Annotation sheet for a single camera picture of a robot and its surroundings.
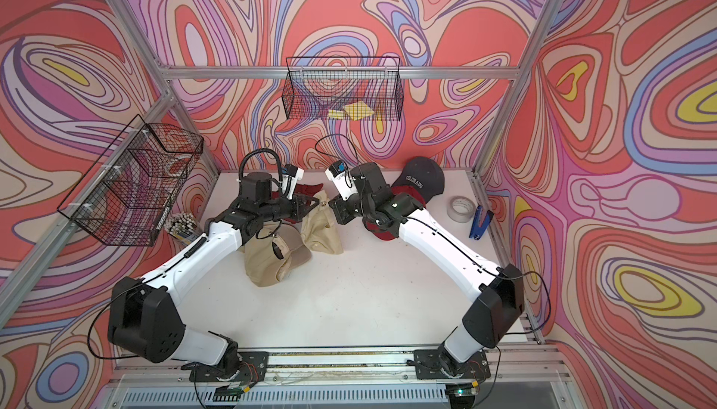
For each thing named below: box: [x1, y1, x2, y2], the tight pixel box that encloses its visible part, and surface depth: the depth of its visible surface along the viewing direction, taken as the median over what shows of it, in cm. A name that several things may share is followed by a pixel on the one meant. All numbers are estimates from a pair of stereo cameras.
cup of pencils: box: [164, 211, 198, 244], surface depth 84 cm
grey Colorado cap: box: [391, 156, 446, 203], surface depth 110 cm
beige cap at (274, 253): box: [243, 220, 312, 288], surface depth 91 cm
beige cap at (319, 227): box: [300, 190, 345, 255], surface depth 84 cm
